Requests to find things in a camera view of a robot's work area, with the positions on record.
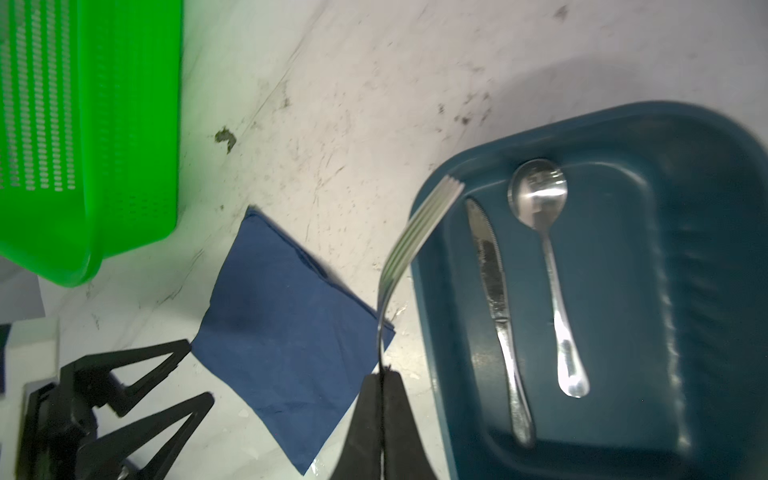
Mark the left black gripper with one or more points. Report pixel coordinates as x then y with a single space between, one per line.
54 420

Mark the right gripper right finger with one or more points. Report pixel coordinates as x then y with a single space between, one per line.
403 452

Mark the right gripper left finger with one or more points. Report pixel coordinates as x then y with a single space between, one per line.
360 457

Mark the dark blue paper napkin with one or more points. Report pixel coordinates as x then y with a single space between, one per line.
291 340

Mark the silver metal fork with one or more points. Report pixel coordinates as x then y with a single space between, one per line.
417 231

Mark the green plastic perforated basket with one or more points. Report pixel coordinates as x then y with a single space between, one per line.
90 107

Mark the silver metal knife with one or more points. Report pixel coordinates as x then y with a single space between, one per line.
493 280

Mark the silver metal spoon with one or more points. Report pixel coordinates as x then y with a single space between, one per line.
537 194

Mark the dark teal plastic tray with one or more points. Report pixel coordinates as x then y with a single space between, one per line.
662 255

